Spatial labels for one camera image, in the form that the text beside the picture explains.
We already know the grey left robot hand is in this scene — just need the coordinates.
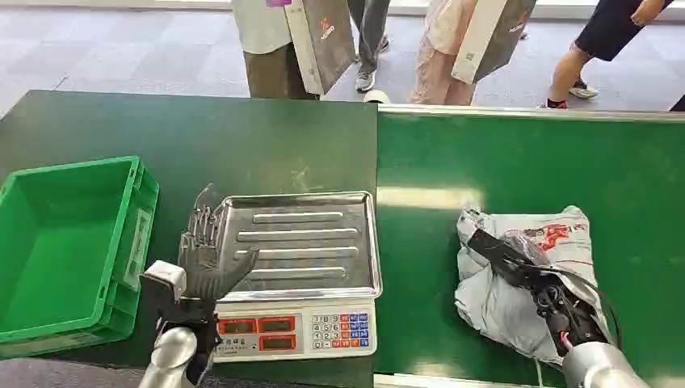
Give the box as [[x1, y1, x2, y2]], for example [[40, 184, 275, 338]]
[[178, 183, 261, 302]]

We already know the dark right robot hand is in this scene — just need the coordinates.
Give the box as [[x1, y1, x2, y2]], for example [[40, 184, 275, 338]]
[[467, 228, 615, 358]]

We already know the grey plastic parcel bag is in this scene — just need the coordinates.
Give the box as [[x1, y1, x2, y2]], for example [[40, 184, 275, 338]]
[[453, 205, 615, 372]]

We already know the white scale with steel tray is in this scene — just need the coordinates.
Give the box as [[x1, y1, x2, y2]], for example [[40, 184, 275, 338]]
[[212, 190, 385, 365]]

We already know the green conveyor belt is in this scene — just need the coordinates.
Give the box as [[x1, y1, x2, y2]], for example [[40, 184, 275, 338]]
[[373, 112, 685, 388]]

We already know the green plastic crate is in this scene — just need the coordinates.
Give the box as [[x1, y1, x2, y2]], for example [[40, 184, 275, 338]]
[[0, 155, 161, 359]]

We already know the person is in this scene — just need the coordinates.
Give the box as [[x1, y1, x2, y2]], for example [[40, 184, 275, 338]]
[[408, 0, 479, 107], [347, 0, 393, 93], [536, 0, 676, 112], [231, 0, 323, 101]]

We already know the grey paper bag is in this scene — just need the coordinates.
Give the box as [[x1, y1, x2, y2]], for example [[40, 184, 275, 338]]
[[450, 0, 538, 86], [283, 0, 358, 97]]

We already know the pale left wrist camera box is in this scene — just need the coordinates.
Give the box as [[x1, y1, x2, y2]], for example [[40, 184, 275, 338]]
[[139, 259, 187, 302]]

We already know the silver conveyor side rail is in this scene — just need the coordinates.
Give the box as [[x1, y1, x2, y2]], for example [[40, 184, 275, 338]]
[[372, 373, 544, 388], [376, 103, 685, 124]]

